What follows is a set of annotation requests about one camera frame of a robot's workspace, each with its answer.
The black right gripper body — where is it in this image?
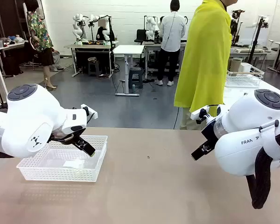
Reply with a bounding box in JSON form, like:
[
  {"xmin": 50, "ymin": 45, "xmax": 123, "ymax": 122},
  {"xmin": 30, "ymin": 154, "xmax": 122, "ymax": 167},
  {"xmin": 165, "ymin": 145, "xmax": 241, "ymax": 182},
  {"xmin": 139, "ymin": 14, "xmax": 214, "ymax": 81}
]
[{"xmin": 201, "ymin": 118, "xmax": 219, "ymax": 144}]

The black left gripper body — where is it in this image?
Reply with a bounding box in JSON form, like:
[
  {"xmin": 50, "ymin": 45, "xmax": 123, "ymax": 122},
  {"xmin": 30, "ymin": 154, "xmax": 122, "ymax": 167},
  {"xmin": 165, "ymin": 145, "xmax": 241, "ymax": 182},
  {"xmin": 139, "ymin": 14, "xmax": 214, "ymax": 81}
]
[{"xmin": 48, "ymin": 125, "xmax": 87, "ymax": 143}]

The white perforated plastic basket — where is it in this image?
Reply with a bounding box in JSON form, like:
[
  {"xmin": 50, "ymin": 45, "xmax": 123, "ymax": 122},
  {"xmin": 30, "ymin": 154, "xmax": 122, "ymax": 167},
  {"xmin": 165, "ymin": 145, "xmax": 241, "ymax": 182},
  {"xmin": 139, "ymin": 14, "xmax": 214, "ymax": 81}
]
[{"xmin": 16, "ymin": 134, "xmax": 108, "ymax": 182}]

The dark small stool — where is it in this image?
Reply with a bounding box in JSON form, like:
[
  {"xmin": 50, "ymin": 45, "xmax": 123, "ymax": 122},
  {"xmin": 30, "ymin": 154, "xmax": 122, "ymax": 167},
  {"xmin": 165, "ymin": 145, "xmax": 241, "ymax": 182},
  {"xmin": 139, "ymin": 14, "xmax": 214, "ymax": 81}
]
[{"xmin": 87, "ymin": 58, "xmax": 100, "ymax": 77}]

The white cup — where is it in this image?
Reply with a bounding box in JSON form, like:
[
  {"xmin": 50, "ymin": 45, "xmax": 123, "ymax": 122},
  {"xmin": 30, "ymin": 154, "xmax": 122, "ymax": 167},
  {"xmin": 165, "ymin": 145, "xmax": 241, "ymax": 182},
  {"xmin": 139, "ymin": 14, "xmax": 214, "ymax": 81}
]
[{"xmin": 239, "ymin": 63, "xmax": 252, "ymax": 73}]

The person in yellow cape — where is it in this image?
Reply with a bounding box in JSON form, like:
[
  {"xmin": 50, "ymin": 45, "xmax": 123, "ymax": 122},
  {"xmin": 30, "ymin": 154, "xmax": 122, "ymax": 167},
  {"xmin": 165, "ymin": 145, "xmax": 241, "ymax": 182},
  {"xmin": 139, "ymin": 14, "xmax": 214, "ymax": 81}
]
[{"xmin": 174, "ymin": 0, "xmax": 238, "ymax": 130}]

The white side table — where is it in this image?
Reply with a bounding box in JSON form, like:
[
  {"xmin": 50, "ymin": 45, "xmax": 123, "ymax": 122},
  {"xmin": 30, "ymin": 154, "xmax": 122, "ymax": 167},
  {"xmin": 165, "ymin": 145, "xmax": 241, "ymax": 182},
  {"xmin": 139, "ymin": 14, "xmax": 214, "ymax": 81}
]
[{"xmin": 223, "ymin": 79, "xmax": 280, "ymax": 105}]

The grey step stool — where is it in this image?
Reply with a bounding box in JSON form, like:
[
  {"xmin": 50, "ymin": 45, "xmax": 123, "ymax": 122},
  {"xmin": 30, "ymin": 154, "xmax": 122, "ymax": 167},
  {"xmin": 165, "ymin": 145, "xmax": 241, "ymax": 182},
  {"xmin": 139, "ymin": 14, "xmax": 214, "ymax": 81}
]
[{"xmin": 128, "ymin": 67, "xmax": 143, "ymax": 89}]

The grey metal workbench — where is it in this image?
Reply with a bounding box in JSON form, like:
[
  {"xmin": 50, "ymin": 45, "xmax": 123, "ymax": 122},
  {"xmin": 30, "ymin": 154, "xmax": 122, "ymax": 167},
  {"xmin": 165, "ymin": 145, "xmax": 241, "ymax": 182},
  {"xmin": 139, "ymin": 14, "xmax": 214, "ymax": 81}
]
[
  {"xmin": 142, "ymin": 39, "xmax": 187, "ymax": 75},
  {"xmin": 64, "ymin": 41, "xmax": 119, "ymax": 78}
]

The long white background table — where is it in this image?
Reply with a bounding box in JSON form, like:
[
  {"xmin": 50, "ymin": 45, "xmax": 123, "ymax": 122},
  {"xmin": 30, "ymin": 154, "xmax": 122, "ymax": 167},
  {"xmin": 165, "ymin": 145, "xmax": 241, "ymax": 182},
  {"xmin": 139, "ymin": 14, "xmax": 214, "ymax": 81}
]
[{"xmin": 228, "ymin": 45, "xmax": 273, "ymax": 63}]

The tall black tripod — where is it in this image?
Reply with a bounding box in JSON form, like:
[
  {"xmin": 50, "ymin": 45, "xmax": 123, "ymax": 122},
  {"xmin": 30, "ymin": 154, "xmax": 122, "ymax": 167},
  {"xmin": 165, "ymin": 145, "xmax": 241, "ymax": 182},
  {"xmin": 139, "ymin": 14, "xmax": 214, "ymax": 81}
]
[{"xmin": 248, "ymin": 15, "xmax": 269, "ymax": 64}]

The white standing desk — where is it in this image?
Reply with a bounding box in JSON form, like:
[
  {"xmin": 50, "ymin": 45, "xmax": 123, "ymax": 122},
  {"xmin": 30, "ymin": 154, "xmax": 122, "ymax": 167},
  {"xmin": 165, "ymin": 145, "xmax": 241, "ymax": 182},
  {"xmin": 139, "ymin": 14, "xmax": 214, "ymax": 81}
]
[{"xmin": 112, "ymin": 44, "xmax": 145, "ymax": 97}]

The person in black top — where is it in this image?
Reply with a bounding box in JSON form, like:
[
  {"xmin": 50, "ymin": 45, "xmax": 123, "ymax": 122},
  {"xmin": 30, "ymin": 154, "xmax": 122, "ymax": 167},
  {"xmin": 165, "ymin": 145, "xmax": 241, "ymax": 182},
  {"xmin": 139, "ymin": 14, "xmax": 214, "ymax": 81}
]
[{"xmin": 95, "ymin": 18, "xmax": 112, "ymax": 42}]

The person in floral shirt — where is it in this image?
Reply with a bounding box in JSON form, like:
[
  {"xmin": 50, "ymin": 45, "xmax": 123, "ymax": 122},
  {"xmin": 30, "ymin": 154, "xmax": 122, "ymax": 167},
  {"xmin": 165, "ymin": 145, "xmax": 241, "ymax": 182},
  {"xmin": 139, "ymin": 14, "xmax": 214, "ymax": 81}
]
[{"xmin": 23, "ymin": 0, "xmax": 59, "ymax": 91}]

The person in white shirt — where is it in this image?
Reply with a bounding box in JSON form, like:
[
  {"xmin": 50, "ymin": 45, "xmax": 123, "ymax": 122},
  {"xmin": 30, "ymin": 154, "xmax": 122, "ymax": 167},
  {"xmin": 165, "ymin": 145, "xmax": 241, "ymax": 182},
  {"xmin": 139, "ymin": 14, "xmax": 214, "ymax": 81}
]
[{"xmin": 154, "ymin": 0, "xmax": 187, "ymax": 86}]

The black office chair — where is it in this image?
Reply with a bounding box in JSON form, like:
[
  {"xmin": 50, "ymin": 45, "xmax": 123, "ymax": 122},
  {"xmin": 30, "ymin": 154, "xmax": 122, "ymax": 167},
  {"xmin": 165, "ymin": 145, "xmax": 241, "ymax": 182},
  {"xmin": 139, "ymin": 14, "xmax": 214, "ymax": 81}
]
[{"xmin": 134, "ymin": 29, "xmax": 147, "ymax": 44}]

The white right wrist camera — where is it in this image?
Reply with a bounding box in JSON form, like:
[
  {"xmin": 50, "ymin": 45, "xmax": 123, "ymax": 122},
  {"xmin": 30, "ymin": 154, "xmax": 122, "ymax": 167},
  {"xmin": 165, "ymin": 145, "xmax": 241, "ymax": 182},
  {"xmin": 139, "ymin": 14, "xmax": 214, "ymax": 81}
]
[{"xmin": 190, "ymin": 105, "xmax": 210, "ymax": 119}]

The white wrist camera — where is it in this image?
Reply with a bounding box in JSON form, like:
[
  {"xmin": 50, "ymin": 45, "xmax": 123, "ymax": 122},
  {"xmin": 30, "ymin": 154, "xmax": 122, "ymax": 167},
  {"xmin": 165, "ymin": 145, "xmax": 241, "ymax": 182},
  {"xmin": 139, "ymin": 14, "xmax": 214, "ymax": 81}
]
[
  {"xmin": 80, "ymin": 104, "xmax": 98, "ymax": 119},
  {"xmin": 190, "ymin": 105, "xmax": 210, "ymax": 119}
]

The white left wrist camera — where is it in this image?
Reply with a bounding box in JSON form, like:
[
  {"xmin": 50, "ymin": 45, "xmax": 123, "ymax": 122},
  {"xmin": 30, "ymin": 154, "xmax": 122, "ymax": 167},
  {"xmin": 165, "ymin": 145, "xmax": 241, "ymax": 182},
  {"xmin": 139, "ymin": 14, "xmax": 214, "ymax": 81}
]
[{"xmin": 80, "ymin": 104, "xmax": 98, "ymax": 119}]

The white wire dish rack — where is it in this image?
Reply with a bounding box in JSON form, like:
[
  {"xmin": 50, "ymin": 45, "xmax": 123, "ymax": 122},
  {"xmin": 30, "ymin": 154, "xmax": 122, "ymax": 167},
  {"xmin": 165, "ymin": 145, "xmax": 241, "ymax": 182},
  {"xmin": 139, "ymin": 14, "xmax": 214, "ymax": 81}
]
[{"xmin": 225, "ymin": 62, "xmax": 265, "ymax": 88}]

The black left arm cable sleeve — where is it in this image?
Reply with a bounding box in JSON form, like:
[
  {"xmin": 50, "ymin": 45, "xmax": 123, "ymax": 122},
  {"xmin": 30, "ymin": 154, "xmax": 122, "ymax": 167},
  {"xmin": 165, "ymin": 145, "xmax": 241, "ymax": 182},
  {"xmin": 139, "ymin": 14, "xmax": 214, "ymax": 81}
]
[{"xmin": 0, "ymin": 148, "xmax": 16, "ymax": 159}]

